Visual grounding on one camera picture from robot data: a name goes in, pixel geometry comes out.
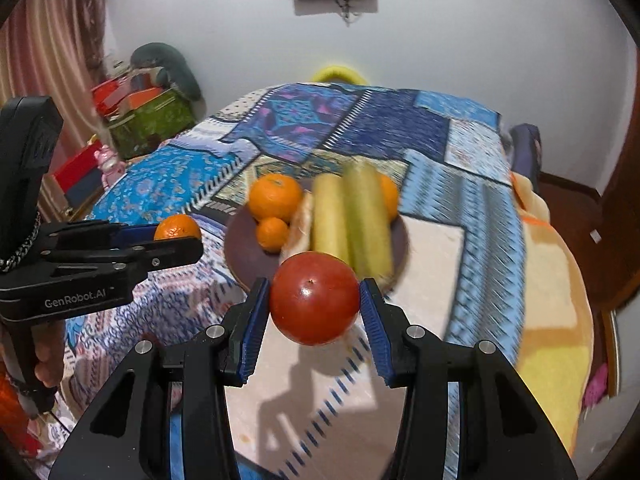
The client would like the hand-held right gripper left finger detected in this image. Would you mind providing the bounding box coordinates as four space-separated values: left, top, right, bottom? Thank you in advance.
50 276 273 480

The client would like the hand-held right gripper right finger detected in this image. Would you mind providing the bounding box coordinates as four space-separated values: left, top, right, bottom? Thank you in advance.
359 277 578 480

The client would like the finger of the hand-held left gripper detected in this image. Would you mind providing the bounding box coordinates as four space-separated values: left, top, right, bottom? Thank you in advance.
45 237 205 286
42 221 162 252

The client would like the large orange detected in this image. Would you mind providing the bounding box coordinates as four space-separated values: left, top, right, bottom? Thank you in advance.
248 174 304 222
154 214 202 243

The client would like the large red tomato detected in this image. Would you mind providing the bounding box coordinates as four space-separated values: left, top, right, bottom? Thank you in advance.
270 252 362 347

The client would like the purple plate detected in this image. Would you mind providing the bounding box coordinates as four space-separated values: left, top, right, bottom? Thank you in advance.
223 180 411 293

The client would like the small orange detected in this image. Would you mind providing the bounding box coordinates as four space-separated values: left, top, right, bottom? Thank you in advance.
256 217 291 253
377 174 400 221

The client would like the green-yellow cylindrical toy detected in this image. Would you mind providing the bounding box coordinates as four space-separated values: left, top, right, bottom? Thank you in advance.
342 160 396 286

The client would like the pale cut citrus half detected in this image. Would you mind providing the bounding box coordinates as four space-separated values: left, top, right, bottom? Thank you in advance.
280 192 316 266

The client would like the yellow cylindrical toy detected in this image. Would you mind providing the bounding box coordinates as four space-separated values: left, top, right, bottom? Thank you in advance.
310 174 351 262

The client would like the person's left hand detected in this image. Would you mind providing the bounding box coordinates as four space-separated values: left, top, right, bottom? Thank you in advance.
32 327 67 388

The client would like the red flat box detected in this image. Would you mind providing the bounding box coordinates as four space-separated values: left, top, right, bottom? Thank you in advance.
52 142 108 208

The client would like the pink plush toy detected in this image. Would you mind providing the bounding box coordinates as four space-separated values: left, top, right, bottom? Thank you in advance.
95 144 126 188

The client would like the striped pink curtain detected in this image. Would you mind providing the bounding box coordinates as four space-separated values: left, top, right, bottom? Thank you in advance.
0 0 113 221

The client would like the green patterned box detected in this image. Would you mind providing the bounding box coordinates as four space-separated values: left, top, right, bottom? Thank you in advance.
109 89 197 161

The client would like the pile of red orange boxes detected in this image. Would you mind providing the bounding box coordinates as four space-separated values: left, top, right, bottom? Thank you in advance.
91 72 166 118

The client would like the yellow orange blanket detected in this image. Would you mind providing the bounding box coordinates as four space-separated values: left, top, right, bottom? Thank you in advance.
509 170 596 446

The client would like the blue patchwork blanket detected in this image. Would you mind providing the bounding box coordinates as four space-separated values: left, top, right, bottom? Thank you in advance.
62 82 526 480

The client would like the pink cloth item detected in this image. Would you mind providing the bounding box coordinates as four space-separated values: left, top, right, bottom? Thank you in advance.
582 362 611 411

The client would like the metal chain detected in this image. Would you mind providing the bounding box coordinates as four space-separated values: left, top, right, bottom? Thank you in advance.
0 212 41 273

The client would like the yellow foam ring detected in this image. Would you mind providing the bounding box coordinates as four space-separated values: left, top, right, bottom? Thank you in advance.
311 63 368 84

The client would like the black monitor cable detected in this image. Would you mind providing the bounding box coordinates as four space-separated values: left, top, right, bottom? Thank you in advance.
334 0 359 26

